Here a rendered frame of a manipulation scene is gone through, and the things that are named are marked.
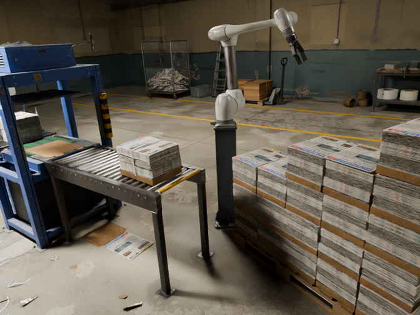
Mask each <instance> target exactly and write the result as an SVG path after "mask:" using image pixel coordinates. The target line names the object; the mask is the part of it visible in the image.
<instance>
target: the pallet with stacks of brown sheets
mask: <svg viewBox="0 0 420 315"><path fill-rule="evenodd" d="M238 86H239V89H240V90H241V91H242V94H243V96H244V98H245V105H253V106H264V101H269V98H270V97H271V94H272V92H273V80H261V79H258V80H255V81H254V79H238ZM246 101H257V104H249V103H246Z"/></svg>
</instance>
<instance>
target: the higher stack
mask: <svg viewBox="0 0 420 315"><path fill-rule="evenodd" d="M402 123H403V122H401V124H399V125H397V126H393V127H389V128H387V129H385V130H383V132H382V139H381V146H380V149H381V150H380V158H379V163H378V165H380V166H384V167H386V168H390V169H394V170H397V171H401V172H404V173H408V174H412V175H414V176H418V177H420V118H417V119H413V120H412V121H408V122H406V123H403V124H402ZM375 177H376V178H375V183H374V190H373V191H374V192H373V199H372V201H373V203H372V206H373V207H375V208H378V209H380V210H383V211H386V212H387V213H390V214H393V215H395V216H397V217H400V218H403V219H405V220H407V221H411V222H412V223H415V224H418V225H420V186H418V185H415V184H411V183H409V182H405V181H402V180H398V179H395V178H392V177H389V176H385V175H382V174H376V176H375ZM368 223H369V224H368V226H369V227H368V228H369V229H368V232H367V235H366V244H368V245H370V246H372V247H374V248H376V249H378V250H380V251H382V252H385V253H387V254H389V255H391V256H393V257H395V258H397V259H399V260H401V261H403V262H405V263H407V264H409V265H411V266H412V267H414V268H416V269H418V270H420V234H419V233H417V232H415V231H412V230H410V229H408V228H405V227H402V226H400V225H398V224H395V223H393V222H391V221H388V220H386V219H383V218H381V217H379V216H376V215H373V214H370V215H369V221H368ZM362 264H363V265H362V268H363V270H362V275H361V277H362V278H364V279H365V280H367V281H369V282H370V283H372V284H374V285H375V286H377V287H379V288H381V289H382V290H384V291H386V292H387V293H389V294H390V295H392V296H394V297H395V298H397V299H399V300H400V301H402V302H404V303H406V304H407V305H409V306H411V307H412V308H413V307H414V306H415V305H416V304H417V303H418V302H419V301H420V277H417V276H415V275H413V274H411V273H410V272H407V271H405V270H403V269H401V268H400V267H397V266H395V265H394V264H392V263H390V262H388V261H386V260H384V259H382V258H380V257H378V256H376V255H374V254H372V253H371V252H369V251H367V250H364V257H363V261H362ZM359 290H360V291H359V298H358V299H357V303H356V305H357V306H356V307H357V309H358V310H360V311H361V312H363V313H364V314H366V315H420V306H419V307H418V308H417V309H416V310H415V311H414V312H413V313H412V314H411V313H409V312H407V311H406V310H404V309H403V308H401V307H399V306H397V305H396V304H394V303H393V302H391V301H389V300H388V299H386V298H385V297H382V296H381V295H379V294H378V293H376V292H374V291H373V290H371V289H369V288H368V287H366V286H365V285H363V284H360V288H359Z"/></svg>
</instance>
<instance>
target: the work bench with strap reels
mask: <svg viewBox="0 0 420 315"><path fill-rule="evenodd" d="M380 69H384V67H380V68H379V69H377V70H376V71H375V73H376V80H375V86H374V95H373V100H372V110H371V112H372V113H375V111H374V107H380V106H379V103H386V104H405V105H415V106H420V97H418V91H417V90H411V89H405V90H401V93H400V97H398V91H399V90H398V89H391V88H383V89H381V86H382V81H383V75H388V76H403V75H404V71H401V70H402V69H403V68H402V67H397V68H396V69H385V70H382V71H380ZM409 69H410V71H405V76H420V69H418V68H409ZM379 75H380V80H379V89H378V92H377V88H378V79H379ZM376 93H377V97H376ZM375 103H376V106H375Z"/></svg>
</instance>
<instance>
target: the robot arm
mask: <svg viewBox="0 0 420 315"><path fill-rule="evenodd" d="M297 21H298V15H297V14H296V13H295V12H287V11H286V10H285V9H284V8H283V7H282V8H280V9H278V10H277V11H276V12H275V13H274V19H270V20H266V21H259V22H253V23H249V24H243V25H230V24H224V25H220V26H217V27H214V28H212V29H210V30H209V32H208V36H209V38H210V39H211V40H213V41H221V44H222V46H223V47H224V57H225V64H226V77H227V91H226V93H222V94H220V95H219V96H218V97H217V99H216V105H215V110H216V121H211V122H210V124H211V125H215V128H224V127H236V125H235V124H234V120H233V114H234V113H236V112H238V111H240V110H241V109H242V108H243V107H244V105H245V98H244V96H243V93H242V91H241V90H240V89H239V86H238V72H237V64H236V50H235V45H236V43H237V39H238V34H242V33H246V32H250V31H255V30H258V29H263V28H268V27H272V26H278V28H279V29H280V30H281V32H282V34H283V36H284V38H285V39H286V40H287V42H288V43H290V47H291V51H292V56H293V57H295V59H296V61H297V63H298V65H300V64H302V62H301V59H300V57H299V55H298V54H297V50H298V51H299V52H300V55H301V57H302V59H303V61H306V60H308V59H307V57H306V55H305V53H304V49H303V48H302V46H301V45H300V43H299V42H298V40H297V41H296V39H297V36H296V34H295V33H296V32H295V29H294V27H293V26H294V25H295V24H296V23H297Z"/></svg>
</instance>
